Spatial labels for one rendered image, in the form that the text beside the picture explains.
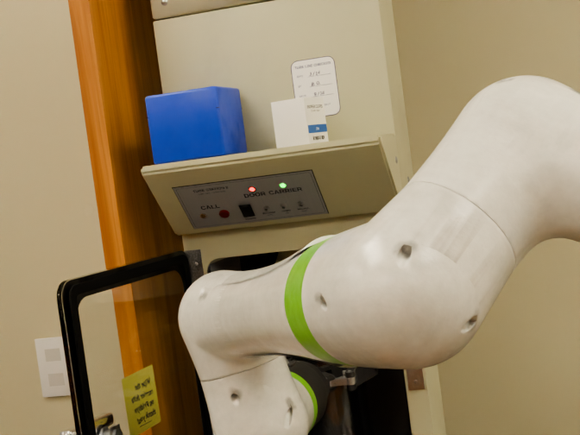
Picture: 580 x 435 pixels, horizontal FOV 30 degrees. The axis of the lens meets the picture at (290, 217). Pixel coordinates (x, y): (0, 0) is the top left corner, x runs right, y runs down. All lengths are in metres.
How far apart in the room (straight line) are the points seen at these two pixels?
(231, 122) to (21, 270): 0.82
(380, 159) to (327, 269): 0.51
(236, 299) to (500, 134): 0.35
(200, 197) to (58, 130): 0.69
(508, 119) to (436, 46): 1.01
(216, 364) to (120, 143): 0.42
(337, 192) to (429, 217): 0.59
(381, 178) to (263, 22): 0.28
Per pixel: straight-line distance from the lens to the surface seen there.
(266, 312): 1.00
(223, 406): 1.22
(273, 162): 1.37
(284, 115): 1.40
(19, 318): 2.16
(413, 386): 1.48
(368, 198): 1.41
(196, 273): 1.53
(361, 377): 1.47
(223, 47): 1.51
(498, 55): 1.87
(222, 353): 1.19
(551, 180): 0.86
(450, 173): 0.85
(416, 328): 0.81
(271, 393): 1.21
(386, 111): 1.45
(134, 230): 1.51
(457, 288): 0.81
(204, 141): 1.40
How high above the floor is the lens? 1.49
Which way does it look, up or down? 3 degrees down
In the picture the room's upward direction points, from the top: 8 degrees counter-clockwise
